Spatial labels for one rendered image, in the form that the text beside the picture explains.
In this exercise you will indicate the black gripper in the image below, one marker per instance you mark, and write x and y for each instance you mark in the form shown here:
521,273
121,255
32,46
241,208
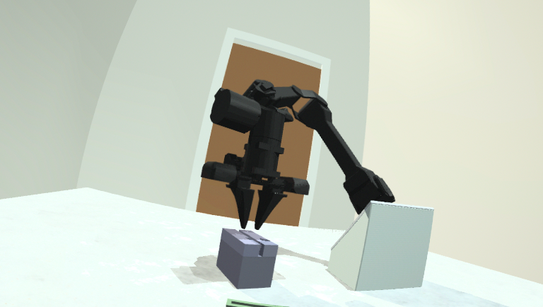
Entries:
261,159

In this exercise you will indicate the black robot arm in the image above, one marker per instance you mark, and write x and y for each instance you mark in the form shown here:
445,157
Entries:
257,111

